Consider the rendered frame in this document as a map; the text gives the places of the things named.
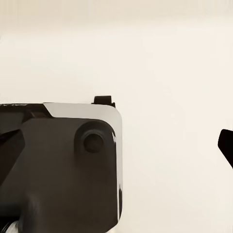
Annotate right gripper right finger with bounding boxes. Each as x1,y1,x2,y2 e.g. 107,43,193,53
217,129,233,168

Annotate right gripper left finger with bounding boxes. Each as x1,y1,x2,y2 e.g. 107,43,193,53
0,130,25,187

